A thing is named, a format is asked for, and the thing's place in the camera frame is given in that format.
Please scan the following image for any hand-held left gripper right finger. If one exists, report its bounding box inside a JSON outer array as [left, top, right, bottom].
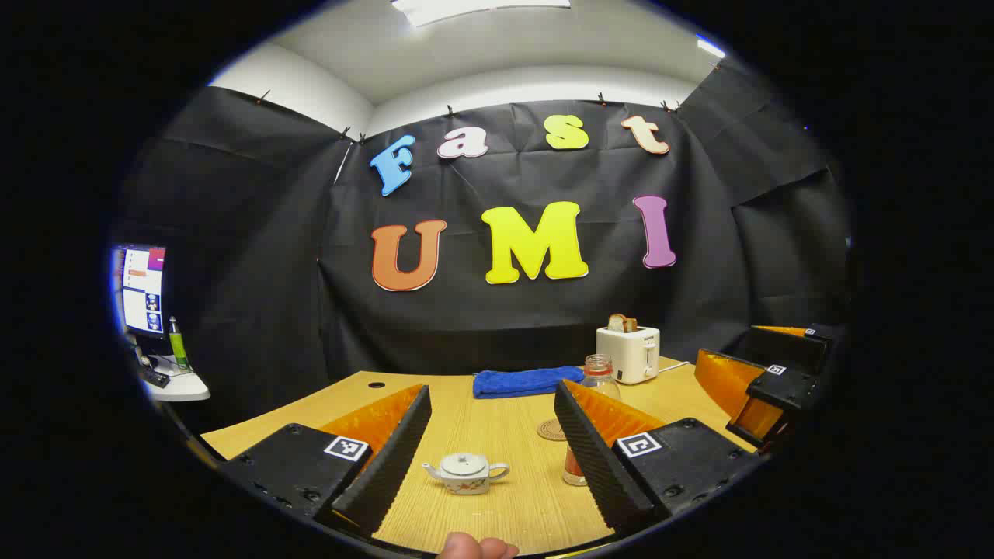
[[553, 378, 768, 538]]

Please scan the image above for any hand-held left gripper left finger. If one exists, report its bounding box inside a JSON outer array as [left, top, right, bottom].
[[220, 383, 433, 538]]

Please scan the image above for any white teacup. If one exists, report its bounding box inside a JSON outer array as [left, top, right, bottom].
[[423, 453, 511, 495]]

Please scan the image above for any clear plastic water bottle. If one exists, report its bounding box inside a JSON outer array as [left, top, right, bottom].
[[563, 354, 622, 487]]

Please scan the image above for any blue towel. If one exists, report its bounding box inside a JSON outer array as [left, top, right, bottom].
[[472, 366, 585, 400]]

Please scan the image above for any white toaster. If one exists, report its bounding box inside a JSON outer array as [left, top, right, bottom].
[[596, 325, 661, 385]]

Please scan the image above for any white side desk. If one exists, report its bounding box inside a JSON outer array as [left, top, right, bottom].
[[140, 353, 210, 402]]

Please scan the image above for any black backdrop cloth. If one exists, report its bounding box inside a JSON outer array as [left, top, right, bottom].
[[116, 58, 855, 432]]

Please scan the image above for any computer monitor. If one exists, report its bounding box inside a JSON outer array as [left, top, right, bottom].
[[115, 245, 166, 339]]

